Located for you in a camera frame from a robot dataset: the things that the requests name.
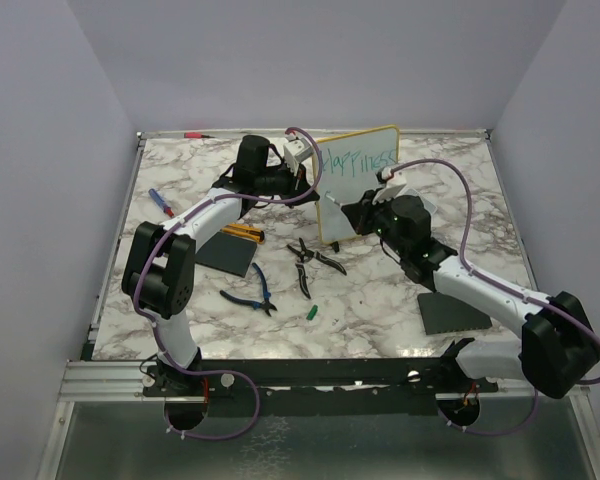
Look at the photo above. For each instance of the green marker cap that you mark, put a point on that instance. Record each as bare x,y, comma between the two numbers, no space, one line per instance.
312,313

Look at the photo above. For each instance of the right black pad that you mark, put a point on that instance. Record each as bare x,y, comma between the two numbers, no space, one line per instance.
443,314

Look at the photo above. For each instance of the black pad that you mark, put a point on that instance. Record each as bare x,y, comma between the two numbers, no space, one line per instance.
443,314
228,254

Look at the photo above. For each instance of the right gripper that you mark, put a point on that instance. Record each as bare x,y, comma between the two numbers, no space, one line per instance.
361,212

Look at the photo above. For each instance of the yellow utility knife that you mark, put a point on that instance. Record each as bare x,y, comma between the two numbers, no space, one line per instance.
245,231

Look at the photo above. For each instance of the blue red screwdriver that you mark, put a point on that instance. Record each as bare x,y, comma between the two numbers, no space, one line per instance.
161,203

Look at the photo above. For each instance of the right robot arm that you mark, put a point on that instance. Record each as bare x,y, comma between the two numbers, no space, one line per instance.
554,348

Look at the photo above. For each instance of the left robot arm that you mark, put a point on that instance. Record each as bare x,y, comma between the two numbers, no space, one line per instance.
159,272

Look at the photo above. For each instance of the yellow framed whiteboard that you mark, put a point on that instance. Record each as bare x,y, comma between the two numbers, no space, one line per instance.
349,165

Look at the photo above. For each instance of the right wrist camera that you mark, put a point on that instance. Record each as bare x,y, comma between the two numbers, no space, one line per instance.
387,189

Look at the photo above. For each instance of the white whiteboard marker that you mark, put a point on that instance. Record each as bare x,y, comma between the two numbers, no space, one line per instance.
333,200

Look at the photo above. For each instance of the aluminium frame rail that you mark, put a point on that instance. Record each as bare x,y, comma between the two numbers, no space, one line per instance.
102,381

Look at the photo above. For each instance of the blue handled cutting pliers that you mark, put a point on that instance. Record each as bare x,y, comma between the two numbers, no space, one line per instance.
261,302

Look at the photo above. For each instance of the left black pad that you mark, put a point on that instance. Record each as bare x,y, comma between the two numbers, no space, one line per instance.
228,254

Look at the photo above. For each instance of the red marker on rail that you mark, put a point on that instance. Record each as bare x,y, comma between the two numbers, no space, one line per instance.
197,135

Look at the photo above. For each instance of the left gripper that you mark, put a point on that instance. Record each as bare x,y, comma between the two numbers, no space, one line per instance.
298,185

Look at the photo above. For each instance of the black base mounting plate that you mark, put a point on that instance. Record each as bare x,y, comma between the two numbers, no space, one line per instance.
323,387

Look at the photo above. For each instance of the grey whiteboard eraser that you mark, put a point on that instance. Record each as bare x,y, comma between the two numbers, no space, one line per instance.
430,207

